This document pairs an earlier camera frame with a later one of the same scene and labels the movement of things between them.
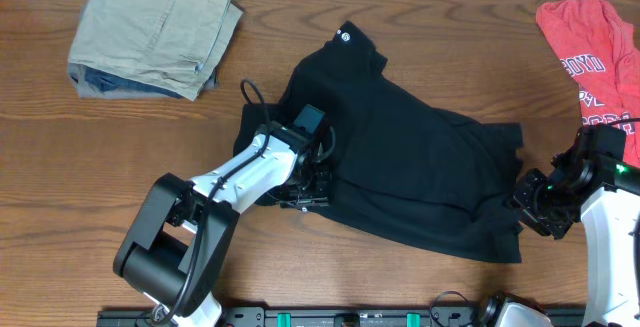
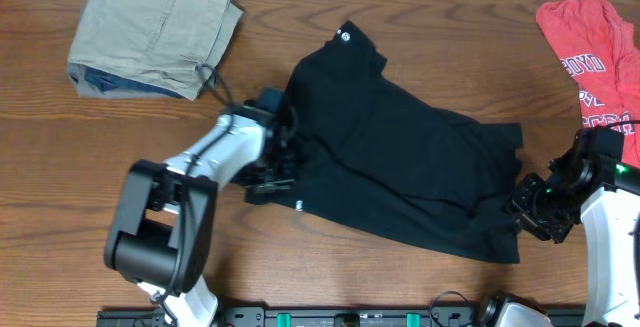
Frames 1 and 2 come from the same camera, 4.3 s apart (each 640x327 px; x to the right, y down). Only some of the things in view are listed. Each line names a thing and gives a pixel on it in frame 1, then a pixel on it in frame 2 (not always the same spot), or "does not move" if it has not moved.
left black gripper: x=310 y=195 → x=275 y=168
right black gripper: x=530 y=199 does not move
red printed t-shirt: x=602 y=53 does not move
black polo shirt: x=390 y=156 does not move
